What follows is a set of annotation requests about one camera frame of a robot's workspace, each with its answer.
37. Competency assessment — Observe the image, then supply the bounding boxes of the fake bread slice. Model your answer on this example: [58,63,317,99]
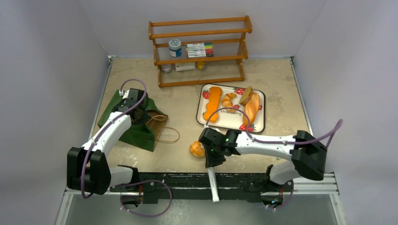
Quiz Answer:
[239,86,253,105]

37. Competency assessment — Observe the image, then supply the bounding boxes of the small jar lower shelf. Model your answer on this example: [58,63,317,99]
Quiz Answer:
[161,64,172,73]

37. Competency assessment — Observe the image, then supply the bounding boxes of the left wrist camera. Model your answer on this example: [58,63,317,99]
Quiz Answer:
[119,90,130,99]

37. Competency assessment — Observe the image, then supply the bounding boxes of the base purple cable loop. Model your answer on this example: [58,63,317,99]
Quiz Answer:
[119,179,173,218]

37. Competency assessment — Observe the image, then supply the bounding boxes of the yellow small cube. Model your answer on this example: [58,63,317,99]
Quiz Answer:
[197,61,207,71]

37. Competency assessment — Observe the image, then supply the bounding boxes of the white small box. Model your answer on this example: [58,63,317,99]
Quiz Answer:
[175,62,196,72]

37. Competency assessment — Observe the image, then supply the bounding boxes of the strawberry print white tray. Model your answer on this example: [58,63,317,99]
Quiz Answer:
[196,83,266,134]

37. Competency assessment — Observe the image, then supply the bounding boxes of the fake croissant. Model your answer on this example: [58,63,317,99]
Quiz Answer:
[222,92,237,113]

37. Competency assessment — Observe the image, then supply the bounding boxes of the metal tongs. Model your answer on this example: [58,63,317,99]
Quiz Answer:
[207,167,220,202]

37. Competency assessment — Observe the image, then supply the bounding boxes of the orange fake bread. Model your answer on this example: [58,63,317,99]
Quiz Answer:
[203,86,222,123]

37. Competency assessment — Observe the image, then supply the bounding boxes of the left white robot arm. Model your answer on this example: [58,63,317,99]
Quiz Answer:
[67,88,149,195]

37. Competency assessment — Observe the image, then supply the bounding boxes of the round fake bun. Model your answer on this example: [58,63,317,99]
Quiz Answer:
[189,141,205,158]

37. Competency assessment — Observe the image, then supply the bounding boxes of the coloured marker set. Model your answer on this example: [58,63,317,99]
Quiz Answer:
[185,42,214,58]

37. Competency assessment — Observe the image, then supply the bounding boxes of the fake baguette loaf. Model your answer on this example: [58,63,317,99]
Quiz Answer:
[243,93,260,127]

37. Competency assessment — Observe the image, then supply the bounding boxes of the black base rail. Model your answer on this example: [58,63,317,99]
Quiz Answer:
[110,172,294,205]

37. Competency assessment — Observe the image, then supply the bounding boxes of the blue white jar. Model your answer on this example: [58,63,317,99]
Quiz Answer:
[168,38,182,57]

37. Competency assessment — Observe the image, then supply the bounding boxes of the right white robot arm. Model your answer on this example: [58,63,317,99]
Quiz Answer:
[198,128,327,191]

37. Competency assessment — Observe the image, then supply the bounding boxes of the wooden shelf rack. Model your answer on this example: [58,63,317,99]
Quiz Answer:
[148,15,253,88]

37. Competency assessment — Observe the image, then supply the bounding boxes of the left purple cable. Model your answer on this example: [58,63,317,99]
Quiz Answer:
[81,79,148,199]

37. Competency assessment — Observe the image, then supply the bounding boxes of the green brown paper bag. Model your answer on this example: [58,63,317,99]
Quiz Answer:
[97,89,181,153]

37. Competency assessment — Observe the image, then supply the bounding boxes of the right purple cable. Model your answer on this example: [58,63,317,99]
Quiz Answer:
[205,107,344,148]

